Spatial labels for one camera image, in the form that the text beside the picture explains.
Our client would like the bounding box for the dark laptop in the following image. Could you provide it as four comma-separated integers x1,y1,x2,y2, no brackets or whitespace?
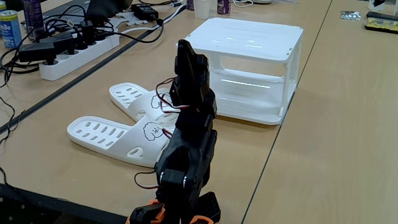
42,0,134,27

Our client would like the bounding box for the white box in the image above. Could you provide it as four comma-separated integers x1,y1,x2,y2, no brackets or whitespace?
368,0,398,16

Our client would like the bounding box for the white two-tier shoe rack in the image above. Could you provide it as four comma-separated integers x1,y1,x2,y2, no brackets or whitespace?
177,17,304,126

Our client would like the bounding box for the thin black cable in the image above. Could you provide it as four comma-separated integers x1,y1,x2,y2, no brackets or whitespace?
0,96,16,146

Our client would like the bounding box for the white slipper with dog print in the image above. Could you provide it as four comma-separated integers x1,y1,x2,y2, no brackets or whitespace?
109,82,181,132
67,115,175,168

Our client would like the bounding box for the white paper cup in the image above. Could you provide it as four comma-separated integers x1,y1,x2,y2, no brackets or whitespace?
193,0,212,20

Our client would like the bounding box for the white power strip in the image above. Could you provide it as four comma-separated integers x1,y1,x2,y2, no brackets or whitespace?
39,33,121,82

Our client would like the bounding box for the black plug-in power adapter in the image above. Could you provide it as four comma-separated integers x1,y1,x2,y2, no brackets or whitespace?
18,42,57,65
40,30,78,56

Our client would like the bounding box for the black power brick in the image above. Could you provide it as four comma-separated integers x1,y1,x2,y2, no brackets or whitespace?
130,2,159,22

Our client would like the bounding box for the blue drink can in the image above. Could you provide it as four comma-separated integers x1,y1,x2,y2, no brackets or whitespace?
0,9,22,49

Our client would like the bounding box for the black and yellow box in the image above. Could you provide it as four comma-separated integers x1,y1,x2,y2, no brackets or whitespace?
364,11,398,34

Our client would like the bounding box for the tall purple drink can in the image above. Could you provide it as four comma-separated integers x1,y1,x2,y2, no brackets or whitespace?
22,0,46,41

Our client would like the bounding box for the white printed bracket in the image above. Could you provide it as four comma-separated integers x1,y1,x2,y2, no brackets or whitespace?
105,17,125,30
119,11,149,27

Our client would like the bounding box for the black mains plug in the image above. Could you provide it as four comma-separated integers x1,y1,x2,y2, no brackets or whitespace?
80,20,96,46

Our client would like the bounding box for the black cable with barrel connector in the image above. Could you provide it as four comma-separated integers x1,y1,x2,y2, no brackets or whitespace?
93,17,165,44

